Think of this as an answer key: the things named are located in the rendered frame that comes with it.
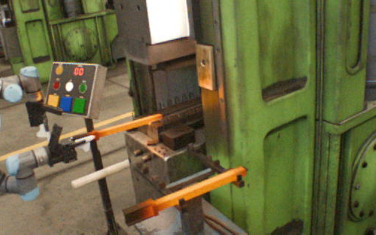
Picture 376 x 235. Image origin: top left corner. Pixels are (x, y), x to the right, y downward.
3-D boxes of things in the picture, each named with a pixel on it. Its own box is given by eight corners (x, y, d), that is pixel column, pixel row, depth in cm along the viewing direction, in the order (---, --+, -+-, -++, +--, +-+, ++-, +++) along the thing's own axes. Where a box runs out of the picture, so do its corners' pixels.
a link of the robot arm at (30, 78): (16, 68, 179) (35, 64, 182) (22, 91, 183) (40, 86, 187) (18, 71, 172) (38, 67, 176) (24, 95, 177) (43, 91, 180)
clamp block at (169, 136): (174, 152, 170) (172, 137, 167) (163, 145, 176) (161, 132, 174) (196, 142, 176) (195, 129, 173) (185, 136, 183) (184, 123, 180)
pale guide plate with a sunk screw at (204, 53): (212, 91, 155) (209, 47, 148) (198, 85, 162) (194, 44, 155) (216, 89, 156) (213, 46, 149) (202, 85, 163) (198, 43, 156)
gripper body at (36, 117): (30, 123, 190) (24, 100, 185) (48, 119, 192) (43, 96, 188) (31, 129, 183) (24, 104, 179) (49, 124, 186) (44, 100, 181)
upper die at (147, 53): (148, 65, 166) (146, 43, 162) (126, 58, 181) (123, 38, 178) (226, 44, 187) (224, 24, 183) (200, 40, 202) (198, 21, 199)
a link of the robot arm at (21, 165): (7, 174, 155) (2, 155, 152) (35, 165, 160) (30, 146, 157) (12, 181, 149) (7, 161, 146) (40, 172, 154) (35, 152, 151)
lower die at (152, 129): (159, 143, 179) (156, 125, 176) (137, 129, 195) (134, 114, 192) (230, 115, 200) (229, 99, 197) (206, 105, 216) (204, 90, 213)
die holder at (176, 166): (176, 244, 182) (165, 158, 165) (137, 208, 212) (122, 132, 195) (264, 195, 210) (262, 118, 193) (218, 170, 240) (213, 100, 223)
